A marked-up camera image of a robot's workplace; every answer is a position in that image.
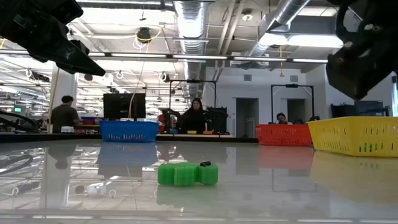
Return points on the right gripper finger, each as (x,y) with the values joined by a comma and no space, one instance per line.
(357,74)

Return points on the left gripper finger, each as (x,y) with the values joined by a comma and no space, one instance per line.
(77,63)
(83,46)

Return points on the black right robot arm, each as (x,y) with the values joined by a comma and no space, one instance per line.
(357,2)

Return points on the black background robot arm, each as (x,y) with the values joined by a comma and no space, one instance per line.
(169,118)

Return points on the green plastic Halloween decoration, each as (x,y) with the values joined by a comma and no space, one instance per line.
(183,174)

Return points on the black background equipment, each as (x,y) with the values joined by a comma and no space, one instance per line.
(367,109)

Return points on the person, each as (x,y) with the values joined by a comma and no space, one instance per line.
(194,119)
(63,116)
(280,118)

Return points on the long ceiling light strip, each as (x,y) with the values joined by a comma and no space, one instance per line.
(140,55)

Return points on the bright ceiling light panel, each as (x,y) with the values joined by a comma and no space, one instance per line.
(311,40)

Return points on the black computer monitor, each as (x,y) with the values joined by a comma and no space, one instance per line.
(121,105)

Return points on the yellow plastic basket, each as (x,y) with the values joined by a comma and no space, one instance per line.
(342,133)

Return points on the black round ceiling device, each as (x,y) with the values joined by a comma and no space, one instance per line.
(144,35)

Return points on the green exit sign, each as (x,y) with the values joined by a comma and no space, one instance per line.
(17,109)

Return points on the blue plastic basket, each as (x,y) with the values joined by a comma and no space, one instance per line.
(129,130)

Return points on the red plastic basket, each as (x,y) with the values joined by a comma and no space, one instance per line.
(283,135)

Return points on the small blue bin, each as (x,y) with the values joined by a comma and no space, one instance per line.
(173,132)

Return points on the white round ceiling sensor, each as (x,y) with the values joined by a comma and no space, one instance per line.
(247,16)

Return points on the small yellow bin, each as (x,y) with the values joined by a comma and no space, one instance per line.
(191,132)

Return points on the glossy white table sheet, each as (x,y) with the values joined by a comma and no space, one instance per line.
(280,186)

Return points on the black background box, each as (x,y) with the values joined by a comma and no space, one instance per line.
(219,119)

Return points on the small orange bin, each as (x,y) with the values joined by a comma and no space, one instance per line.
(207,132)

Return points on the wooden background table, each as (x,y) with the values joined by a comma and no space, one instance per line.
(217,135)

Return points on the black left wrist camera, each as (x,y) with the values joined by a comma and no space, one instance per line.
(66,11)

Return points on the black metal frame stand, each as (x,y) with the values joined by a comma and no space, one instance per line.
(292,85)
(192,81)

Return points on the black metal table frame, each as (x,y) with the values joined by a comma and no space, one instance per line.
(77,137)

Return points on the silver smooth air duct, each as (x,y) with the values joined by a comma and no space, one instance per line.
(286,12)

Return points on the silver ribbed air duct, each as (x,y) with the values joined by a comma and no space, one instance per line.
(191,25)

